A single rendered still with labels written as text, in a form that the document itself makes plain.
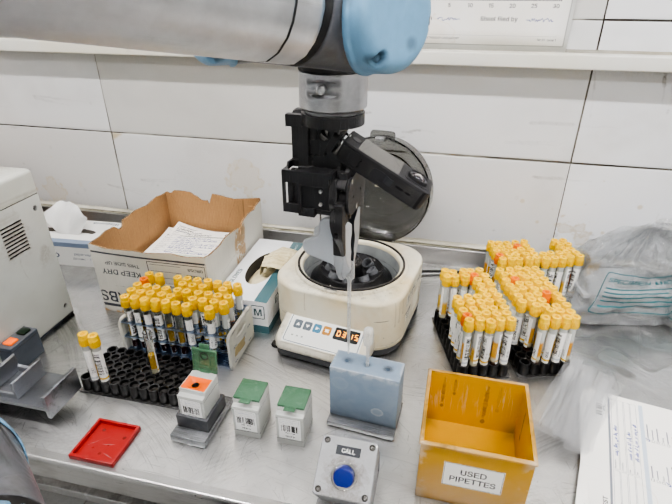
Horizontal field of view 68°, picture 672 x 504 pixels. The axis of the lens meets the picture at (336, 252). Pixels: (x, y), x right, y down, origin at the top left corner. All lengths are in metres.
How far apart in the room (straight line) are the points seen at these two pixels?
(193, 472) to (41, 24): 0.60
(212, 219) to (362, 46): 0.91
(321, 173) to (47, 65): 0.96
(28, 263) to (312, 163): 0.60
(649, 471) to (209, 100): 1.04
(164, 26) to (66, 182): 1.22
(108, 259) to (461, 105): 0.74
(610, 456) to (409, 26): 0.63
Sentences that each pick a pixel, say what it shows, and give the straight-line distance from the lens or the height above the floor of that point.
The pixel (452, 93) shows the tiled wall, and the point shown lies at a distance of 1.06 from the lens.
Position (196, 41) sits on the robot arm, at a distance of 0.30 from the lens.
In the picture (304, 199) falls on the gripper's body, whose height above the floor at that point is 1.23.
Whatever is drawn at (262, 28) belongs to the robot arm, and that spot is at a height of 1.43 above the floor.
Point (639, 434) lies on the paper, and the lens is 0.86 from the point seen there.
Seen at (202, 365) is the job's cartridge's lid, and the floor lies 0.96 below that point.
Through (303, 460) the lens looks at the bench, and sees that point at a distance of 0.74.
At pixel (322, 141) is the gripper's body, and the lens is 0.57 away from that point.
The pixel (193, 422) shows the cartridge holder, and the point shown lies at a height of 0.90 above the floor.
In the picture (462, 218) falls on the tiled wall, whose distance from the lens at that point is 1.14.
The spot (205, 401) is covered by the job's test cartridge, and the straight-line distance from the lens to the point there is 0.75.
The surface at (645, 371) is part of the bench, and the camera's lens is 1.01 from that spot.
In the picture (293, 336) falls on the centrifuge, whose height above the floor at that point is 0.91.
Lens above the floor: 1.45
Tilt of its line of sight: 28 degrees down
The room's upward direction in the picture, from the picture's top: straight up
